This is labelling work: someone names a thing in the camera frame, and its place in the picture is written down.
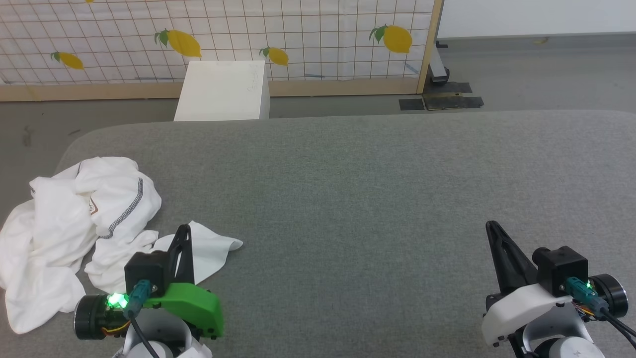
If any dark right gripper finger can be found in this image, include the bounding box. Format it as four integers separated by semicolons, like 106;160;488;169
492;222;539;292
485;221;518;295

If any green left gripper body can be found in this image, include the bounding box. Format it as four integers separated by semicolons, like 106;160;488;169
143;282;225;339

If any left arm cable teal plug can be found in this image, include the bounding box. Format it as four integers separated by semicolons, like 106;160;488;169
122;279;160;358

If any long black brown floor tape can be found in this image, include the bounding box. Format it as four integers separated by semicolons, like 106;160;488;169
422;94;484;111

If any grey metal partition foot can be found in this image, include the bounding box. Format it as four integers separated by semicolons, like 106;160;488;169
429;40;451;86

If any white rectangular box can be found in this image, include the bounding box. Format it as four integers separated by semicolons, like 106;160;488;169
173;60;271;122

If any black floor tape under foot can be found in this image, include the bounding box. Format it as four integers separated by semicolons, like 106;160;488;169
436;82;474;95

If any white paper tag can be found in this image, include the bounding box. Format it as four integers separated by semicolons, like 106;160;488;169
178;342;213;358

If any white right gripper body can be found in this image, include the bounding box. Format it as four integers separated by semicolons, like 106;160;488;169
480;282;578;348

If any white T-shirt grey stitching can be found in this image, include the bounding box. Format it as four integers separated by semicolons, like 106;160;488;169
0;156;244;335

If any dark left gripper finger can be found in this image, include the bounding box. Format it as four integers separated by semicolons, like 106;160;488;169
174;225;196;285
166;224;190;280

